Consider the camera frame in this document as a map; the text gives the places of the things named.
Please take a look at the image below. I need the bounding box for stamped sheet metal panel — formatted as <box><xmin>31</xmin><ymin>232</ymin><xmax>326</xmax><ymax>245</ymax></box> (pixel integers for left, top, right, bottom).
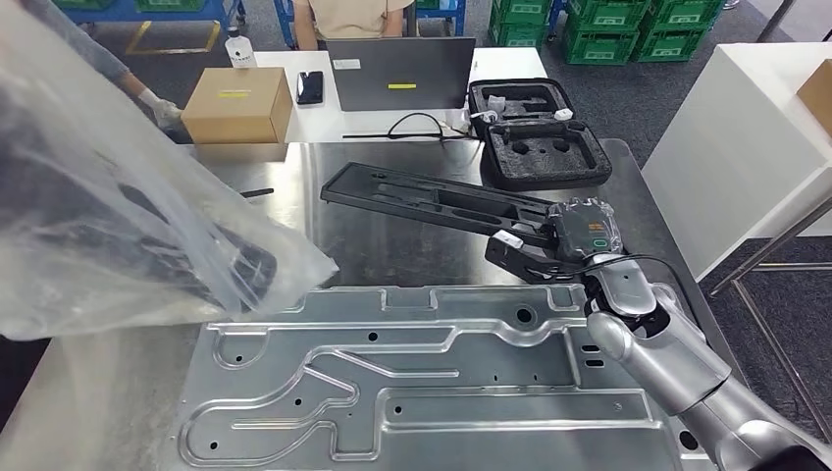
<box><xmin>177</xmin><ymin>283</ymin><xmax>691</xmax><ymax>471</ymax></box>

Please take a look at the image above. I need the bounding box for white desk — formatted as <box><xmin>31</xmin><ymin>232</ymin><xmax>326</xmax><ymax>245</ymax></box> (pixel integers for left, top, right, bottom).
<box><xmin>251</xmin><ymin>46</ymin><xmax>548</xmax><ymax>145</ymax></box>

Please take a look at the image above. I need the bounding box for black smartphone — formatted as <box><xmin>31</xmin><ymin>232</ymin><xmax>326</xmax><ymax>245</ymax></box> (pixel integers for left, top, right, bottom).
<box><xmin>295</xmin><ymin>70</ymin><xmax>325</xmax><ymax>107</ymax></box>

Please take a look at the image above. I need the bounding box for clear plastic bag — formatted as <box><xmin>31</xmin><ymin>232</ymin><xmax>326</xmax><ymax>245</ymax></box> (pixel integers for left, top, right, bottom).
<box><xmin>0</xmin><ymin>0</ymin><xmax>339</xmax><ymax>341</ymax></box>

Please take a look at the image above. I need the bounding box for brown cardboard box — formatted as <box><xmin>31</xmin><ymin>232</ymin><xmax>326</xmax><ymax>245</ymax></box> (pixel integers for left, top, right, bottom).
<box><xmin>796</xmin><ymin>58</ymin><xmax>832</xmax><ymax>137</ymax></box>
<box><xmin>181</xmin><ymin>66</ymin><xmax>295</xmax><ymax>145</ymax></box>

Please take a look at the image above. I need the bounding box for stainless steel workbench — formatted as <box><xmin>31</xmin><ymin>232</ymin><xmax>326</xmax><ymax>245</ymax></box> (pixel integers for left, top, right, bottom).
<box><xmin>0</xmin><ymin>139</ymin><xmax>749</xmax><ymax>471</ymax></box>

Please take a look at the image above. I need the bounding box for long black plastic part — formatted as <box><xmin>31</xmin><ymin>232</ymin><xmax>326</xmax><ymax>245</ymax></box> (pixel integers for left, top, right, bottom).
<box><xmin>319</xmin><ymin>161</ymin><xmax>567</xmax><ymax>251</ymax></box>

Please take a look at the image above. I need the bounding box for seated person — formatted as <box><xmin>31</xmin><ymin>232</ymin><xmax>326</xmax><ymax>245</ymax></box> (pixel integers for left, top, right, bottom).
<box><xmin>292</xmin><ymin>0</ymin><xmax>415</xmax><ymax>52</ymax></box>

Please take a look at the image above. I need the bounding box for white side table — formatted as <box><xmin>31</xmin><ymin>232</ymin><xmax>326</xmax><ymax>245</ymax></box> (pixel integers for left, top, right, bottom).
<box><xmin>640</xmin><ymin>41</ymin><xmax>832</xmax><ymax>444</ymax></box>

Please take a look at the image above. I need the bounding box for black desk cable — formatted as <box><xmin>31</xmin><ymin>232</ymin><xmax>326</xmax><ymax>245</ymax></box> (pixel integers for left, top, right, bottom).
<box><xmin>342</xmin><ymin>111</ymin><xmax>483</xmax><ymax>141</ymax></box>

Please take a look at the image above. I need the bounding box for clear plastic bottle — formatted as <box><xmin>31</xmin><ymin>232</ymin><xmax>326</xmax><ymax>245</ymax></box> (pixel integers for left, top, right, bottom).
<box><xmin>224</xmin><ymin>26</ymin><xmax>258</xmax><ymax>70</ymax></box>

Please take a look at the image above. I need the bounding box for grey laptop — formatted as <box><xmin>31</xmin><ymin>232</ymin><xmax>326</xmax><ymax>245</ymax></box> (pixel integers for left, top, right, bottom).
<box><xmin>326</xmin><ymin>36</ymin><xmax>477</xmax><ymax>113</ymax></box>

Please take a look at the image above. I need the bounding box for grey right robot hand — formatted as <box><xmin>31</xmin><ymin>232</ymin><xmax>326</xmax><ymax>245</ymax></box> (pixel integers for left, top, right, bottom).
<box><xmin>546</xmin><ymin>197</ymin><xmax>625</xmax><ymax>263</ymax></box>

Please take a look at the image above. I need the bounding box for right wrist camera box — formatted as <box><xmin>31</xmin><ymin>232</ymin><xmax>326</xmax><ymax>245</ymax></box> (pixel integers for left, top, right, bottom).
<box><xmin>484</xmin><ymin>229</ymin><xmax>587</xmax><ymax>284</ymax></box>

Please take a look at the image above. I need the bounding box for black bagged plastic part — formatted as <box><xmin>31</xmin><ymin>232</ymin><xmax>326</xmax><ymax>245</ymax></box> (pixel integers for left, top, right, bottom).
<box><xmin>0</xmin><ymin>84</ymin><xmax>280</xmax><ymax>310</ymax></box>

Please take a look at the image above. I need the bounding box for black foam lined case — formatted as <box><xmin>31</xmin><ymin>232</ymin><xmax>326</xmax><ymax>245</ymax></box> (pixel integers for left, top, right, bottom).
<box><xmin>467</xmin><ymin>78</ymin><xmax>613</xmax><ymax>191</ymax></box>

